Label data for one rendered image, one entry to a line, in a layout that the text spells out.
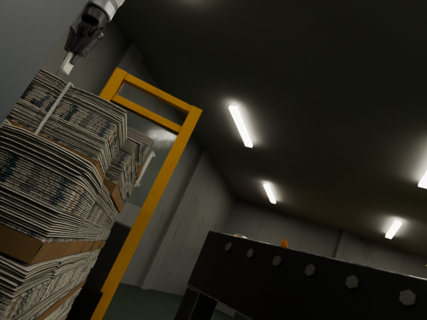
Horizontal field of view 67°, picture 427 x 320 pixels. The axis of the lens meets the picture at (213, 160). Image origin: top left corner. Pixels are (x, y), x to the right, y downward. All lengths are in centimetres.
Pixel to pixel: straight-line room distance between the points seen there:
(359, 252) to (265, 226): 250
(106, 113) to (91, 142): 10
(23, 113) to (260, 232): 879
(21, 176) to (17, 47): 35
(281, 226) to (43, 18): 922
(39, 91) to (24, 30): 67
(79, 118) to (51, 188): 39
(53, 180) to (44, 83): 46
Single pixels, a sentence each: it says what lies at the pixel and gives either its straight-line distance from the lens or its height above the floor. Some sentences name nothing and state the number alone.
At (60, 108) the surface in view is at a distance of 108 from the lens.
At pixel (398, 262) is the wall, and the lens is 942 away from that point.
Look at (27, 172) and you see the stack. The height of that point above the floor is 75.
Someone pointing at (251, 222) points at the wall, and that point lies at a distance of 966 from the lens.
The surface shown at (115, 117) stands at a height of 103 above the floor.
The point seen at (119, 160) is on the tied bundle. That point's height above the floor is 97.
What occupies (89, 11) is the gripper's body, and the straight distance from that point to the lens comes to 122.
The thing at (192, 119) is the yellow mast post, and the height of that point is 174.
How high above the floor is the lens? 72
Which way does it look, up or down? 18 degrees up
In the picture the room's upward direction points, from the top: 24 degrees clockwise
